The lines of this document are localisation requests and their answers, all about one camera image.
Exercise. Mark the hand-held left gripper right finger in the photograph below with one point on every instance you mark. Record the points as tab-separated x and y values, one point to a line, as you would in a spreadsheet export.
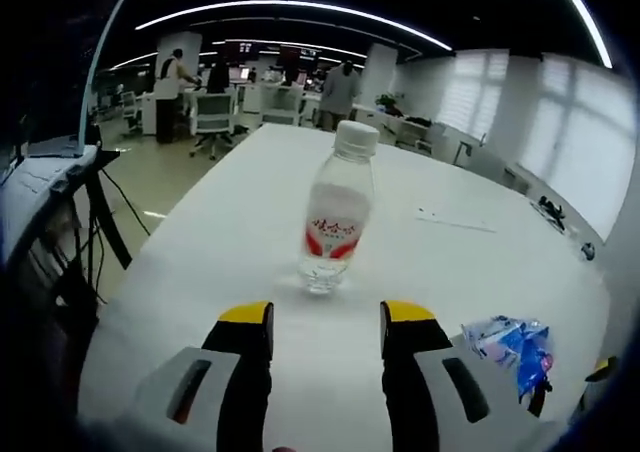
410	372

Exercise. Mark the green potted plant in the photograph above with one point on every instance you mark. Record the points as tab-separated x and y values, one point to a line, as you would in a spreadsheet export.
389	103

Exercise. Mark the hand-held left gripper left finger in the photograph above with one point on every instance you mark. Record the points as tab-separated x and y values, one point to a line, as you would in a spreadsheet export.
240	372

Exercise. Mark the small grey round object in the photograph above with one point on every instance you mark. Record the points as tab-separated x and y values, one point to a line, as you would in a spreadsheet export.
588	252

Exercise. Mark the clear plastic water bottle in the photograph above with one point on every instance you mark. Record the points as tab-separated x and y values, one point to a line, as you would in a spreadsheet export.
335	212

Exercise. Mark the white table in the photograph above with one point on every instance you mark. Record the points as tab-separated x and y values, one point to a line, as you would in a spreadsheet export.
225	252

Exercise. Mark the blue snack packet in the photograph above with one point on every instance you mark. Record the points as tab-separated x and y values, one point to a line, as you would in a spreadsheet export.
525	352

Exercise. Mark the long curved ceiling light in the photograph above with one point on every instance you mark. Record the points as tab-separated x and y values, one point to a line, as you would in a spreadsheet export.
300	4

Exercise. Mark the short ceiling light strip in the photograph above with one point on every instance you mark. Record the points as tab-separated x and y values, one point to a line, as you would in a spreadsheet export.
585	12

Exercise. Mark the wide window with blinds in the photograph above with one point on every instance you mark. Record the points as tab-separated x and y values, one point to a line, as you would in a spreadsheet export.
575	142

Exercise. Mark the narrow window with blinds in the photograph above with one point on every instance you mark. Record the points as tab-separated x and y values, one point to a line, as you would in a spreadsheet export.
472	94

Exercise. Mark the person's left hand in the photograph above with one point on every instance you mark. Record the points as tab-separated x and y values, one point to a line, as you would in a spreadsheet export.
284	449

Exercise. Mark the black gadget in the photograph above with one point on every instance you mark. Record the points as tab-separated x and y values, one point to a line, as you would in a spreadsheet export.
552	209

